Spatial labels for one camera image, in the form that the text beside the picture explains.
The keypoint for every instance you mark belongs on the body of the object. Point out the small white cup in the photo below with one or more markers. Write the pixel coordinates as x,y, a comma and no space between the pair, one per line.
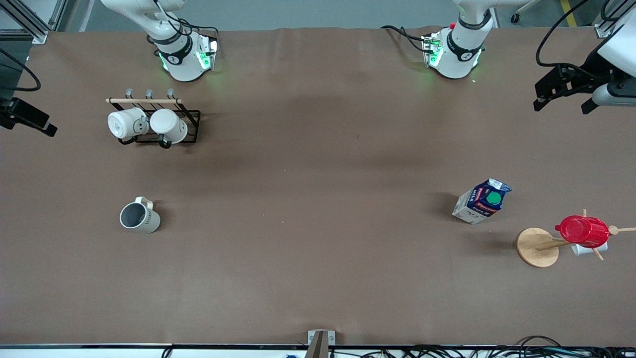
581,250

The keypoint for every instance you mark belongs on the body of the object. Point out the aluminium frame profile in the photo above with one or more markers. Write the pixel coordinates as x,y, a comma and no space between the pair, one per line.
30,22
608,25

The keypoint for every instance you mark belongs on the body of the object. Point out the grey-white ribbed mug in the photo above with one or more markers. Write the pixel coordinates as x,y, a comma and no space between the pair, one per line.
146,221

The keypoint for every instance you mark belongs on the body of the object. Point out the blue white milk carton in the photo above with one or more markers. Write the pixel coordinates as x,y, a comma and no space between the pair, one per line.
479,204

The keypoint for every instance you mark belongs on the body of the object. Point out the black chair caster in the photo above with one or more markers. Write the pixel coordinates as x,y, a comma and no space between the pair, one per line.
515,18

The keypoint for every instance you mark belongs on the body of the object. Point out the wooden mug tree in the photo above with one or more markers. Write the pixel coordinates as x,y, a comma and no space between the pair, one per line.
536,247

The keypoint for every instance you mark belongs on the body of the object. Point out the plain white hanging mug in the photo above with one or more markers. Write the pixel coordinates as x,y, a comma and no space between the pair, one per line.
169,124

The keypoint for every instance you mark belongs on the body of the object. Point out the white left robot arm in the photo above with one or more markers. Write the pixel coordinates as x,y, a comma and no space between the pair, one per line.
457,54

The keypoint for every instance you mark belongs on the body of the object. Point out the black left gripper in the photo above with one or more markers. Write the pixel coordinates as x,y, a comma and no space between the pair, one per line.
592,65

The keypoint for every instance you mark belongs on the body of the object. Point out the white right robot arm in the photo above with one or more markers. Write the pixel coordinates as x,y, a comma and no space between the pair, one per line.
181,59

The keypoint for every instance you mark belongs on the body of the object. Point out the white mug with round print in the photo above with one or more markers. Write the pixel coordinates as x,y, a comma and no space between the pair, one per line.
124,123

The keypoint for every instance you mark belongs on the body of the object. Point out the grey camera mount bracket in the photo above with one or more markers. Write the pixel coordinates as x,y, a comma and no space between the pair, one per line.
320,340

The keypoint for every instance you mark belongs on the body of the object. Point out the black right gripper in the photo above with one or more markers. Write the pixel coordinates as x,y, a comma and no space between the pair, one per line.
6,107

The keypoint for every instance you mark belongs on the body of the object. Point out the red cup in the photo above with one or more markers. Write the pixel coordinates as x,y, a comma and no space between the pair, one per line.
584,231

